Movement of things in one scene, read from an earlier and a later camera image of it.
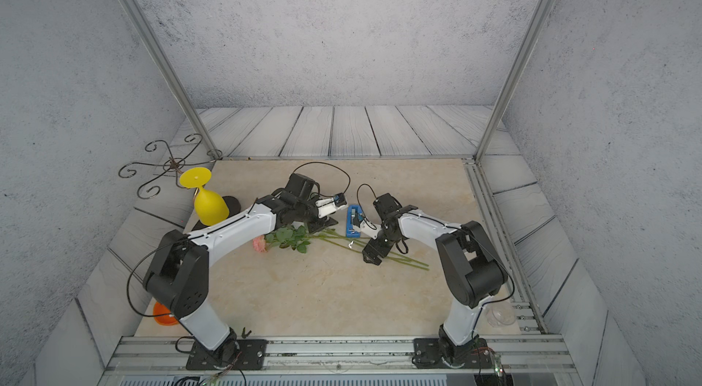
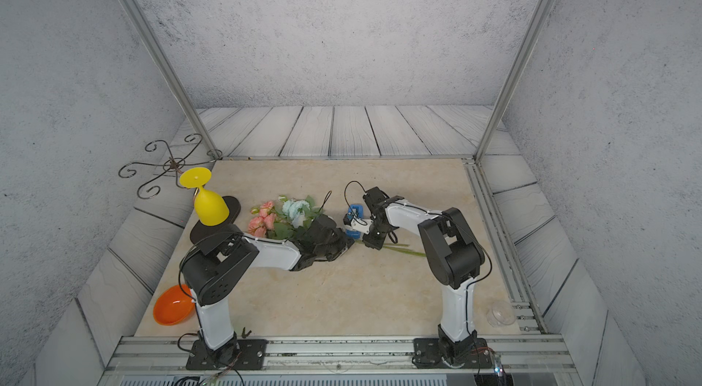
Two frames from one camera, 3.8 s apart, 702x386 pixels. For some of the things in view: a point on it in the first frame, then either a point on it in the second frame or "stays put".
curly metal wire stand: [152, 189] stays put
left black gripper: [324, 223] to [344, 241]
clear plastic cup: [501, 314] stays put
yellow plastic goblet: [210, 209] stays put
